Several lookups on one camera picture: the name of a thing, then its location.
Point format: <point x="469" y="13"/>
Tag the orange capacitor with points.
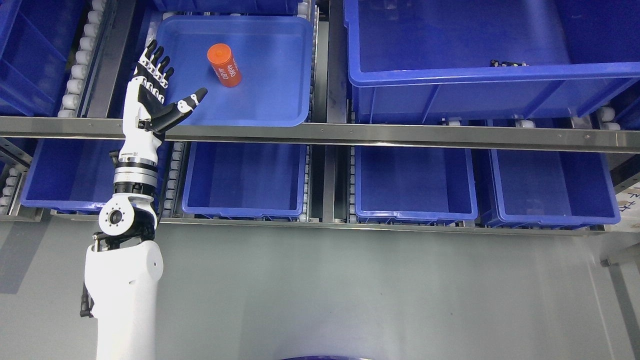
<point x="222" y="61"/>

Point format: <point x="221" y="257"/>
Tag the shallow blue tray bin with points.
<point x="274" y="55"/>

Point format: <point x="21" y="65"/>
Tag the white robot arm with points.
<point x="124" y="264"/>

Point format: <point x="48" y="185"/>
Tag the blue bin upper left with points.
<point x="36" y="37"/>

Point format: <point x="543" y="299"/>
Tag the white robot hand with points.
<point x="146" y="93"/>

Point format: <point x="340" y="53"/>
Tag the large blue bin upper right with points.
<point x="417" y="62"/>

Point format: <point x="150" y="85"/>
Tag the blue bin lower centre left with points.
<point x="245" y="180"/>

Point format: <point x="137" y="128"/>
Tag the blue bin lower far left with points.
<point x="71" y="175"/>

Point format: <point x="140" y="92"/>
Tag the small black part in bin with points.
<point x="494" y="63"/>

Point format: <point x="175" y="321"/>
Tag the blue bin lower centre right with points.
<point x="415" y="185"/>

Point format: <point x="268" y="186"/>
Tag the white roller track left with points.
<point x="81" y="60"/>

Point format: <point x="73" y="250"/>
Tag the steel shelf front rail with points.
<point x="342" y="134"/>

